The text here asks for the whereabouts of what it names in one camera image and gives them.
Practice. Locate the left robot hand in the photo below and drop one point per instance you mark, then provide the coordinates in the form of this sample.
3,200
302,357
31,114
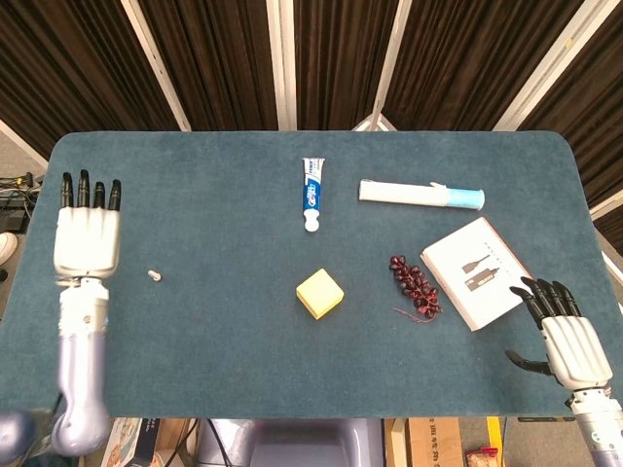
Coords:
87,240

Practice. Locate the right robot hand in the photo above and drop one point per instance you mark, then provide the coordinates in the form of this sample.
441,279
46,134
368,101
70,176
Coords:
574,350

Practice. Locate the small silver metal bolt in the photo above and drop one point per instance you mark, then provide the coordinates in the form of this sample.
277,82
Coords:
156,275

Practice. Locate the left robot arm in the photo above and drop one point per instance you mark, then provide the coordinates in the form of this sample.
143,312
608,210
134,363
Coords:
80,370

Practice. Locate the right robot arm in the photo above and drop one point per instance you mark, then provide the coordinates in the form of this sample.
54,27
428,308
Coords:
596,433

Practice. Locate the white shoe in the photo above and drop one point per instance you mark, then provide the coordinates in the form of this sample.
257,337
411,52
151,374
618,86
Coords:
7,248

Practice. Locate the white book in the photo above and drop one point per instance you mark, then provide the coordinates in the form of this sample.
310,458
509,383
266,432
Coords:
477,272

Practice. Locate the cardboard box with black print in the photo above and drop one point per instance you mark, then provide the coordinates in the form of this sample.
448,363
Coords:
433,442

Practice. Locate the teal table cloth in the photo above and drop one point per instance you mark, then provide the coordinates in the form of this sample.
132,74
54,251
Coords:
219,350

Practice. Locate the dark red grape bunch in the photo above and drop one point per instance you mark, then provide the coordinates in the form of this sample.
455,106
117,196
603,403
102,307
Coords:
414,284

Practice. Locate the printed picture box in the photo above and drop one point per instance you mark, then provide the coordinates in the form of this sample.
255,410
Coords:
141,442

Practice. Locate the plain brown cardboard box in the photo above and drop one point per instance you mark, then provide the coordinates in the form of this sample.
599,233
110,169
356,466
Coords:
170,438

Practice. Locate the dark brown curtain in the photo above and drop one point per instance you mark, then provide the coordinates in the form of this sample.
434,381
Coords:
219,58

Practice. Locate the white blue toothpaste tube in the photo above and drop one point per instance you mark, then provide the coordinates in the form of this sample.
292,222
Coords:
312,194

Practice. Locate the white and blue roll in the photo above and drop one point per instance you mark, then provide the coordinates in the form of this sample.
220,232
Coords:
404,193

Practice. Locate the yellow cube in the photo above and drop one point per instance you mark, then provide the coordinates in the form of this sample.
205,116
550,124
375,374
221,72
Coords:
318,294

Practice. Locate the grey robot torso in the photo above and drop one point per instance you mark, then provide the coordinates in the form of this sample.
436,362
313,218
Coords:
302,445

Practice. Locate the white frame post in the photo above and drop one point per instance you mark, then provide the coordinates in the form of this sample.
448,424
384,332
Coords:
549,63
392,63
156,63
608,204
277,63
22,146

